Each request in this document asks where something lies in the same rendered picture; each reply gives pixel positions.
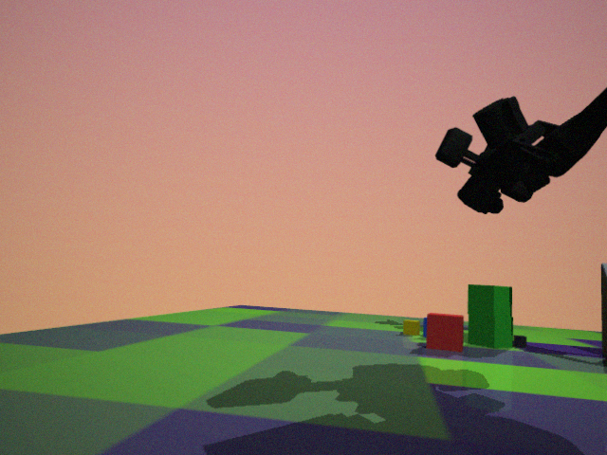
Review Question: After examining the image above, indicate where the green block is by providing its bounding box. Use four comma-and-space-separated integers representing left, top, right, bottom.
469, 314, 513, 349
468, 284, 512, 317

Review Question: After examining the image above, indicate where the red block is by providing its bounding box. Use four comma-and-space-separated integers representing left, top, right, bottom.
426, 313, 464, 353

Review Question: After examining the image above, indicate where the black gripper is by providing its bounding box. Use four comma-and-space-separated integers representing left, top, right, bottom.
435, 127, 533, 203

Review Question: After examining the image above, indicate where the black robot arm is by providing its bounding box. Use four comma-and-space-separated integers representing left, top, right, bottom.
457, 87, 607, 214

